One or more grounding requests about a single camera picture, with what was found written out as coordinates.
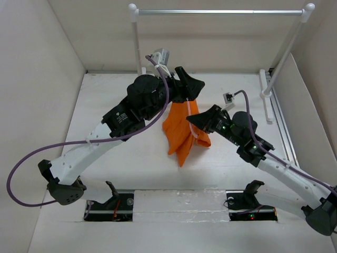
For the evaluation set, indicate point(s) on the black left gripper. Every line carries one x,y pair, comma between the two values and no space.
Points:
186,88

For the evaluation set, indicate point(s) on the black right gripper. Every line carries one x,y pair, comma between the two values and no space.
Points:
206,119

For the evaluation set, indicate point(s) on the orange trousers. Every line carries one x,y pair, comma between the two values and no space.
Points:
182,135

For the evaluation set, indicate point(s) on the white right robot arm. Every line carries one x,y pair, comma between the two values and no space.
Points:
314,201

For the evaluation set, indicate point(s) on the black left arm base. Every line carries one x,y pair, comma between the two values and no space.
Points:
118,208

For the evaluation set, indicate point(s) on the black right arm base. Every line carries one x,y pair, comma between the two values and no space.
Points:
243,205

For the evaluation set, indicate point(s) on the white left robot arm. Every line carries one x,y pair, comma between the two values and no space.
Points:
63,174

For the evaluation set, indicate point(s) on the white foam block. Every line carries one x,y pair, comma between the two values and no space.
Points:
185,206

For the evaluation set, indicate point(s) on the white clothes rack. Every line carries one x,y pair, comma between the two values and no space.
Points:
265,85

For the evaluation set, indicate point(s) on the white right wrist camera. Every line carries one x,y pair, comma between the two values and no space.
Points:
229,101

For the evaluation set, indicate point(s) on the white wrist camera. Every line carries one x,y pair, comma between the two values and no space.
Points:
161,56
229,101

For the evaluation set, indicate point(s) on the aluminium side rail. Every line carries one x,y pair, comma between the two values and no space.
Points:
280,136

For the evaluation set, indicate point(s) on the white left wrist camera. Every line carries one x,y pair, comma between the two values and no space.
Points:
161,56

